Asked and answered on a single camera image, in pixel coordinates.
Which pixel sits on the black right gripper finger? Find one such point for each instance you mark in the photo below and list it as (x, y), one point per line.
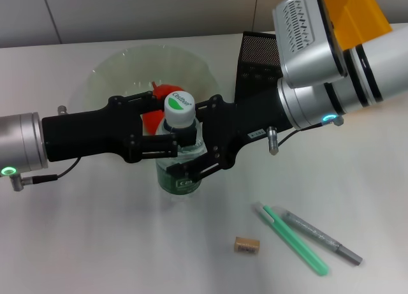
(213, 105)
(197, 169)

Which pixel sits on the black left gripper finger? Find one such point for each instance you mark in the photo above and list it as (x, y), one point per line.
(156, 145)
(145, 102)

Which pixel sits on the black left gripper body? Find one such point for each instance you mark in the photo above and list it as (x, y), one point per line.
(89, 134)

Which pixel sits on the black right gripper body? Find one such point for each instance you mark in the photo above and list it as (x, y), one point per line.
(252, 118)

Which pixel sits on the clear green-label water bottle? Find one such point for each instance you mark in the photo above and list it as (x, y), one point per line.
(179, 107)

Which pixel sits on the green pen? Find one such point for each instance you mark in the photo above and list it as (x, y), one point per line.
(293, 239)

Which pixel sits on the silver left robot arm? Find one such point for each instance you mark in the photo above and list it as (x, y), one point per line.
(22, 141)

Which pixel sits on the green glass fruit plate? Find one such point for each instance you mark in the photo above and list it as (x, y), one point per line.
(127, 70)

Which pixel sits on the black mesh pen holder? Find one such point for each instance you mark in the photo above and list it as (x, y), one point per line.
(258, 51)

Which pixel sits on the grey marker pen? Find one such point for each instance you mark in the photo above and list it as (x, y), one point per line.
(318, 236)

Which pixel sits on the silver connector plug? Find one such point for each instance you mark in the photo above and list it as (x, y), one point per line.
(273, 141)
(62, 109)

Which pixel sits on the yellow plastic bin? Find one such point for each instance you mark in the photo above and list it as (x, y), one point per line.
(357, 13)

